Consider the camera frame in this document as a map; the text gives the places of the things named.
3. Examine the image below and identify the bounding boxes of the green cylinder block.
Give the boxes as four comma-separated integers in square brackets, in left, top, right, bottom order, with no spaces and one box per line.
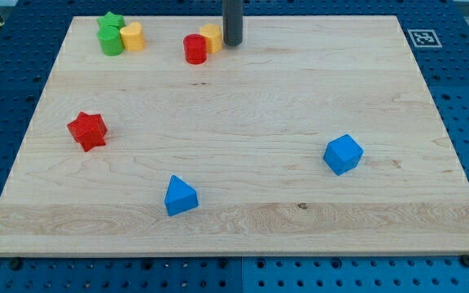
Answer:
[97,26,124,56]

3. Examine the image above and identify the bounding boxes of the light wooden board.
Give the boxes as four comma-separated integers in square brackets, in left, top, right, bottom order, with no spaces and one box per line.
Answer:
[0,15,469,258]

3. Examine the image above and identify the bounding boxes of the yellow hexagon block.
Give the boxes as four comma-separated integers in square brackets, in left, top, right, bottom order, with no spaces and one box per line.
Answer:
[199,24,223,54]

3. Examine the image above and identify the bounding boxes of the blue triangle block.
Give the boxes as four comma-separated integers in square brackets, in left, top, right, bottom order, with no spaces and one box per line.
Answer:
[164,175,199,216]

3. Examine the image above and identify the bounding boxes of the white fiducial marker tag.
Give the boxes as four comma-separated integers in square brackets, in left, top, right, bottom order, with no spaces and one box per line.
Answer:
[407,29,442,48]

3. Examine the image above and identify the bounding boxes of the red star block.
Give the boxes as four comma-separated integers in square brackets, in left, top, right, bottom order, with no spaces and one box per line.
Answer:
[67,112,107,152]

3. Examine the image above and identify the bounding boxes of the red cylinder block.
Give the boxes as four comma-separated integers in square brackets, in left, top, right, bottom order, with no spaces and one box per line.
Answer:
[183,33,207,64]

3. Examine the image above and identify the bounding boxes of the blue cube block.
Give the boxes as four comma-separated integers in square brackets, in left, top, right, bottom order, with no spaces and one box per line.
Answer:
[323,133,364,176]

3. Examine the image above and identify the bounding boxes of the green star block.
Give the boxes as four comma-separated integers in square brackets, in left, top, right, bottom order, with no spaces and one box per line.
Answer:
[97,11,125,29]

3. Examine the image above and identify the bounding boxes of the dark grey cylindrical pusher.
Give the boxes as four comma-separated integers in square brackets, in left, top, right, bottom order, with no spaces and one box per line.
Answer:
[221,0,243,46]

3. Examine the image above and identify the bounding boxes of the yellow heart block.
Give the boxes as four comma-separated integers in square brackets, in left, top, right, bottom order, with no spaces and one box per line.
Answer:
[120,21,146,51]

